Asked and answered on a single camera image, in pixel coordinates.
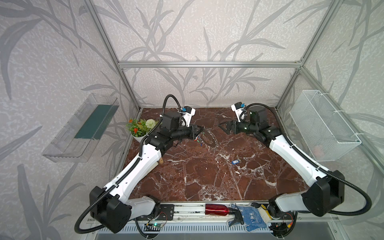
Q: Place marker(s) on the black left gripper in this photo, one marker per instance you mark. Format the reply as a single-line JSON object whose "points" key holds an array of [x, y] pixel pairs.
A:
{"points": [[192, 132]]}

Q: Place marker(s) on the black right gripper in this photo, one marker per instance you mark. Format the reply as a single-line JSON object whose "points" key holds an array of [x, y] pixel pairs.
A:
{"points": [[234, 127]]}

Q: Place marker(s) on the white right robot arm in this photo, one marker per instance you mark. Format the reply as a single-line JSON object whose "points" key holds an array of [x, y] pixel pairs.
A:
{"points": [[326, 188]]}

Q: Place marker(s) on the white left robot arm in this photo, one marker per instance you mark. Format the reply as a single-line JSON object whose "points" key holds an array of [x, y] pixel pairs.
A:
{"points": [[111, 207]]}

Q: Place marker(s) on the potted artificial flower plant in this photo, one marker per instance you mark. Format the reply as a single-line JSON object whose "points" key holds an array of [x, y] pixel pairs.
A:
{"points": [[141, 128]]}

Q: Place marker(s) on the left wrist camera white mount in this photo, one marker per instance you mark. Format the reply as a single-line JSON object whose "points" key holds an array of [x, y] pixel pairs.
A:
{"points": [[187, 113]]}

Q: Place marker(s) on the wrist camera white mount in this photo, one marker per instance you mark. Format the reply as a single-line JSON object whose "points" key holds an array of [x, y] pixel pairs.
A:
{"points": [[240, 110], [187, 113]]}

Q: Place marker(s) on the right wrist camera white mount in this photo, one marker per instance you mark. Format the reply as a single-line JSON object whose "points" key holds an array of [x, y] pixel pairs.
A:
{"points": [[240, 110]]}

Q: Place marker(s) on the aluminium frame crossbar back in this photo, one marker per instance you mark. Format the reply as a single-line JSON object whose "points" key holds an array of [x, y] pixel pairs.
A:
{"points": [[207, 64]]}

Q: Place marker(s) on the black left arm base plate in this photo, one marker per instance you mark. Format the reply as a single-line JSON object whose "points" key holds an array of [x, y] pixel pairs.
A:
{"points": [[166, 212]]}

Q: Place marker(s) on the white wire mesh basket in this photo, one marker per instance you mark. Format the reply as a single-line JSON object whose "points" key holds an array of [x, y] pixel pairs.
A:
{"points": [[326, 133]]}

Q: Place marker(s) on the clear plastic wall shelf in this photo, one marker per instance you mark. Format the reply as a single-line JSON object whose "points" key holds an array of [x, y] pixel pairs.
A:
{"points": [[78, 139]]}

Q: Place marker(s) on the aluminium frame post right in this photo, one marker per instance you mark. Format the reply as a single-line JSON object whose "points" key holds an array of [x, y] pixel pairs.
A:
{"points": [[324, 24]]}

